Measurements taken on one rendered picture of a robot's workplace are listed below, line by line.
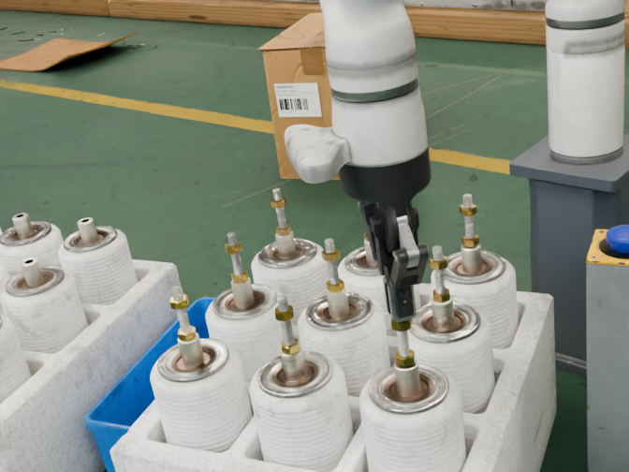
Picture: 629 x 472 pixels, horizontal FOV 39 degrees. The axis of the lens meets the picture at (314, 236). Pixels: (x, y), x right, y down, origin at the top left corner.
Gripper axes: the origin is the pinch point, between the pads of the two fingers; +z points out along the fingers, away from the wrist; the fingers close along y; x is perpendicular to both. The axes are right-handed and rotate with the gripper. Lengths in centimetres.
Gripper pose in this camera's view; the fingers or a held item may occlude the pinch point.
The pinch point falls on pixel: (399, 296)
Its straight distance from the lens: 79.6
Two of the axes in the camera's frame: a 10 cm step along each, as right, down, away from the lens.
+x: -9.7, 2.2, -1.3
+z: 1.4, 8.9, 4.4
